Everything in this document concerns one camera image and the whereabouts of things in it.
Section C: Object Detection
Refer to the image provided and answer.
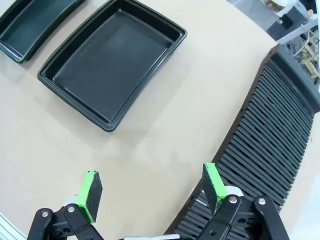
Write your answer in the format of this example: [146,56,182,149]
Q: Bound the black ESD tray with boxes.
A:
[37,0,188,133]
[0,0,87,64]

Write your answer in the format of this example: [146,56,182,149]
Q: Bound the black slotted PCB rack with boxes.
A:
[166,44,320,240]

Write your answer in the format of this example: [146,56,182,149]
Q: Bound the beige tangled cables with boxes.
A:
[287,24,320,82]

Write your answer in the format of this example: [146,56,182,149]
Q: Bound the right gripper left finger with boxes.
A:
[26,170,106,240]

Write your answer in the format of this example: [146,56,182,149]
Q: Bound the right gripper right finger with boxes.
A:
[197,162,291,240]

